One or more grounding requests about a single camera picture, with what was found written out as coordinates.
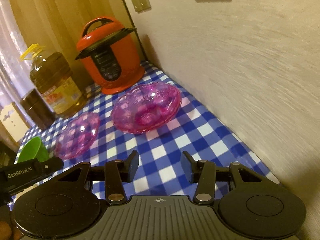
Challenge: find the green plastic bowl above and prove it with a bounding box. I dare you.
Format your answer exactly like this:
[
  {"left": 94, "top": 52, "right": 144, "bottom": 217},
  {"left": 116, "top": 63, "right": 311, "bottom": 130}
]
[{"left": 17, "top": 137, "right": 49, "bottom": 163}]

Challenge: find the purple plate front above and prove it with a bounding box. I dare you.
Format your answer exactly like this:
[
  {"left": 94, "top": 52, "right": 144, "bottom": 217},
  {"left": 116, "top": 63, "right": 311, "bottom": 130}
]
[{"left": 111, "top": 82, "right": 182, "bottom": 134}]

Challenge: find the person's left hand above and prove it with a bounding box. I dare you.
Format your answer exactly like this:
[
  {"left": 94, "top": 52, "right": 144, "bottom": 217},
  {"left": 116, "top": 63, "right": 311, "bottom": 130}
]
[{"left": 0, "top": 221, "right": 23, "bottom": 240}]

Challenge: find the dark folding rack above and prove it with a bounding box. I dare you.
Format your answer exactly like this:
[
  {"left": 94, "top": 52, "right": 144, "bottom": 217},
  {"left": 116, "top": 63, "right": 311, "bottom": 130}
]
[{"left": 0, "top": 141, "right": 17, "bottom": 168}]

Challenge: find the white wooden chair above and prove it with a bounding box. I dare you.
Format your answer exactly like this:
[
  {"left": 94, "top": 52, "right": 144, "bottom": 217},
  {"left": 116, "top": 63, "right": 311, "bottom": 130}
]
[{"left": 1, "top": 101, "right": 31, "bottom": 144}]

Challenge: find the brown metal canister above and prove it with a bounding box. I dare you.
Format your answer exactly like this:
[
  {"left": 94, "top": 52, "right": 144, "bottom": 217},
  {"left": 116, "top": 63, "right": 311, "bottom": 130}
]
[{"left": 20, "top": 88, "right": 56, "bottom": 131}]

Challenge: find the sheer lilac curtain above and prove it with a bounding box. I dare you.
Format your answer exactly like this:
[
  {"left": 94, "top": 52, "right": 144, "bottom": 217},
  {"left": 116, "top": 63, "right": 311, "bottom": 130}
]
[{"left": 1, "top": 0, "right": 34, "bottom": 111}]

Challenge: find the large cooking oil bottle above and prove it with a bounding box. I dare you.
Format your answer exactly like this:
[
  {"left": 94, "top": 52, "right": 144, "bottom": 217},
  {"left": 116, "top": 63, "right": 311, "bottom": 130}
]
[{"left": 20, "top": 43, "right": 87, "bottom": 119}]

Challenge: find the red electric pressure cooker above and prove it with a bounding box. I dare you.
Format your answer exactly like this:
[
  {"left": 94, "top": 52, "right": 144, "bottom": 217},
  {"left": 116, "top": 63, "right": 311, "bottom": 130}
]
[{"left": 76, "top": 17, "right": 145, "bottom": 95}]

